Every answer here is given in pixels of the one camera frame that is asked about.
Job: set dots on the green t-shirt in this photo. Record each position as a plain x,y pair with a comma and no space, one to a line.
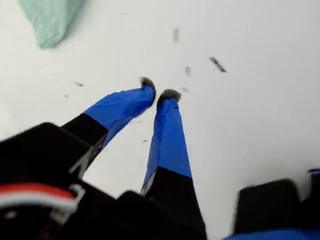
50,22

